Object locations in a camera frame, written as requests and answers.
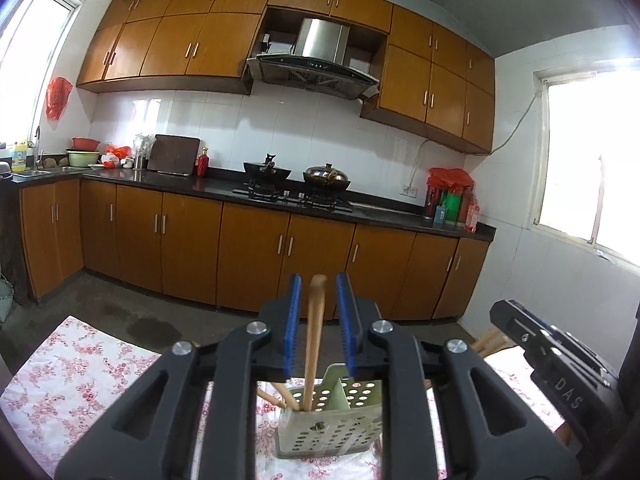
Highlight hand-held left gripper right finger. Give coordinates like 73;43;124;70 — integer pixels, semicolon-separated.
335;273;583;480

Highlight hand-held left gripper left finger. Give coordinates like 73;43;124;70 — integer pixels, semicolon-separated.
54;274;303;480

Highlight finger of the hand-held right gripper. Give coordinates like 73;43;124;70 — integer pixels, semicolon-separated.
489;301;618;441
515;301;618;391

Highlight wooden chopstick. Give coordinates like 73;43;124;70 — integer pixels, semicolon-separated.
257;386;287;409
275;382;297;411
300;274;328;413
472;327;503;357
480;335;513;362

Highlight green perforated utensil holder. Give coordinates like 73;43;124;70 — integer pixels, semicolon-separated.
272;364;386;461

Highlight wooden base cabinets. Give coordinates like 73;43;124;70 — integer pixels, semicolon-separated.
20;177;491;321

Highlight black kitchen countertop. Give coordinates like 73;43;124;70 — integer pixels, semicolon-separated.
0;165;496;241

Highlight black gas stove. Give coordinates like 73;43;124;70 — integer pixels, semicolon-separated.
232;185;353;213

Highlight dark red bottle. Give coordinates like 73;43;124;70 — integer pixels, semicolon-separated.
424;186;443;220

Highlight lidded cooking pot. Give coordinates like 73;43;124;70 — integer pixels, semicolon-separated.
303;163;351;196

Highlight black wok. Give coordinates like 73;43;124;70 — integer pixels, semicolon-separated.
243;152;292;191

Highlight green bottle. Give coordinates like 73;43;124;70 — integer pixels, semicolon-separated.
446;191;466;225

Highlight large red plastic bag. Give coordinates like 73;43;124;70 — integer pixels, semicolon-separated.
428;167;475;191

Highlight barred window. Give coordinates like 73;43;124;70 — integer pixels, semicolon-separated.
532;67;640;276

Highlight dark wooden cutting board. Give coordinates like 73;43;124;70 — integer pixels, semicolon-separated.
146;134;201;177

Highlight pink floral tablecloth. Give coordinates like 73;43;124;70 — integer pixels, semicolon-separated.
0;315;566;480

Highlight bag-covered utensil jar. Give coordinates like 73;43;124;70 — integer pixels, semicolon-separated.
132;133;157;170

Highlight green basin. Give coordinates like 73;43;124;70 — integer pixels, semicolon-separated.
66;150;101;168

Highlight steel range hood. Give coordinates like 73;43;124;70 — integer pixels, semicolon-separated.
246;18;381;101

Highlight white floor basket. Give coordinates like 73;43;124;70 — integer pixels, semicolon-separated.
0;275;15;323

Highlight hanging red plastic bag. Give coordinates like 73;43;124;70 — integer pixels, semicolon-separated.
46;77;73;121

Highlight sliding window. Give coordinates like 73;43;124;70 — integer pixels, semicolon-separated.
0;0;81;146

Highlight white wall cable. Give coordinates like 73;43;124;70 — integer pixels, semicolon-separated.
410;92;543;188

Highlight wide wooden wall cabinet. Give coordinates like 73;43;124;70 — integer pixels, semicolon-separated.
76;0;278;96

